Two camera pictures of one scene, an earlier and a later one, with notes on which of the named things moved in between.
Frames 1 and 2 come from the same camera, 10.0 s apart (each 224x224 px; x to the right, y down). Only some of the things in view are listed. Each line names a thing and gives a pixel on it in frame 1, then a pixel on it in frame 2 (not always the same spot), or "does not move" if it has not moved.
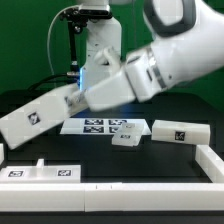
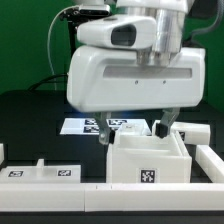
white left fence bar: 2,157 does not move
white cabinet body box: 23,122 to 146,158
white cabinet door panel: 40,174 does not move
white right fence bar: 211,162 does not move
